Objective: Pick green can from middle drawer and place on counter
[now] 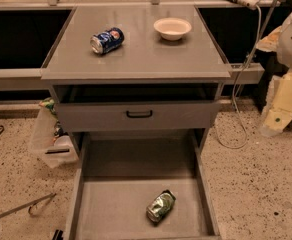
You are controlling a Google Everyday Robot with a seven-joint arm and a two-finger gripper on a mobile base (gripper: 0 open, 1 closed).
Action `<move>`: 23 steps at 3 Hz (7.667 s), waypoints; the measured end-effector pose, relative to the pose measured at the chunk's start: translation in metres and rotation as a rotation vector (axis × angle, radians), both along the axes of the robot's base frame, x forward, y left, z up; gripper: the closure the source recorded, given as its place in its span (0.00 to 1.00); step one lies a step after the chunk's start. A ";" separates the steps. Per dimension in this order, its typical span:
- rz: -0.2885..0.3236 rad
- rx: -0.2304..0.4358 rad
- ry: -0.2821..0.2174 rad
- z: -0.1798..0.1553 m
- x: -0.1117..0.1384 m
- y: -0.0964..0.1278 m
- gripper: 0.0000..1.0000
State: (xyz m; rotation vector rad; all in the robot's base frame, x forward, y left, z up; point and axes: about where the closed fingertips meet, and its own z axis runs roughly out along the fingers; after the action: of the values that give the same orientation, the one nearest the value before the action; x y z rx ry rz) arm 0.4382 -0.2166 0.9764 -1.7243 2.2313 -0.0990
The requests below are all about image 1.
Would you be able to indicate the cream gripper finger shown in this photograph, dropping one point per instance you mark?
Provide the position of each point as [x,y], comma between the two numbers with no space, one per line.
[278,110]

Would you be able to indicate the crushed green soda can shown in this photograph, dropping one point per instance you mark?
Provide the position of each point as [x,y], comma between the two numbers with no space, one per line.
[160,206]

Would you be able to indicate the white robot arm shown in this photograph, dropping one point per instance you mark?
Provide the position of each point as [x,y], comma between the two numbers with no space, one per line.
[280,42]

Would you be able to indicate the grey drawer cabinet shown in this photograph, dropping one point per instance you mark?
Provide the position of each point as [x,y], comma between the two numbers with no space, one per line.
[143,58]

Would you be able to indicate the blue Pepsi can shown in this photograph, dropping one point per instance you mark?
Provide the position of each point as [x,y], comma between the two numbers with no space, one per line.
[107,41]

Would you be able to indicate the grey open middle drawer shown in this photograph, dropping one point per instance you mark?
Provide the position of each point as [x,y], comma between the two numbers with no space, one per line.
[119,177]

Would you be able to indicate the grey top drawer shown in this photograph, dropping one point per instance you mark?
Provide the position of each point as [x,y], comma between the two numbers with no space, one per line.
[119,107]

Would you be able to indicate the white paper bowl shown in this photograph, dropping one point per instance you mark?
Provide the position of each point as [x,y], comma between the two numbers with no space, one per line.
[172,29]

